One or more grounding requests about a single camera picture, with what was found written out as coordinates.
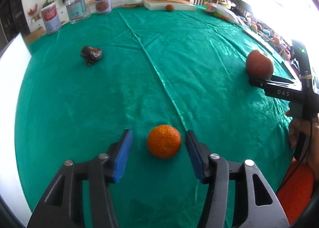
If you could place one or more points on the orange fuzzy sleeve forearm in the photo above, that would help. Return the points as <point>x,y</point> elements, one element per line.
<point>296,193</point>

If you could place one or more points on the large red apple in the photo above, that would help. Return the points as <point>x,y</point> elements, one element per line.
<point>258,64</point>

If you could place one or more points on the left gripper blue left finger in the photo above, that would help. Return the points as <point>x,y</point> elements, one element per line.
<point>114,161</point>

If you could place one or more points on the small orange mandarin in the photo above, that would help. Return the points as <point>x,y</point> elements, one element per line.
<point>164,141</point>

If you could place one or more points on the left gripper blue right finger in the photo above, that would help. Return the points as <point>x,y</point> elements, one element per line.
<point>202,160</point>

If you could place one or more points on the clear glass jar gold lid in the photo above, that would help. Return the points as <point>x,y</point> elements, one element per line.
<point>77,10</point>

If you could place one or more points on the white cardboard box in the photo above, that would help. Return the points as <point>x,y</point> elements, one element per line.
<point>15,58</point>

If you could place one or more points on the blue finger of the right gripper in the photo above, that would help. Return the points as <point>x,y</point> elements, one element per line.
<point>282,79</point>
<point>258,82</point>

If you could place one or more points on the green satin tablecloth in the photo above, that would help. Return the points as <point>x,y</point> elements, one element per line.
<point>183,68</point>

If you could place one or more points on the red white tin can left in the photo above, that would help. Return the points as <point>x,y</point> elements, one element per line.
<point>50,18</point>

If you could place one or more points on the dark wrinkled fruit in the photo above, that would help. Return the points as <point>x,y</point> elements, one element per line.
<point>91,54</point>

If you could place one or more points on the white snack bag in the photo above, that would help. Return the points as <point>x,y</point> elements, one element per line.
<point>221,12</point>

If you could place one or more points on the small brown round fruit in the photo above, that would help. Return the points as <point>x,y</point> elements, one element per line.
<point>170,8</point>

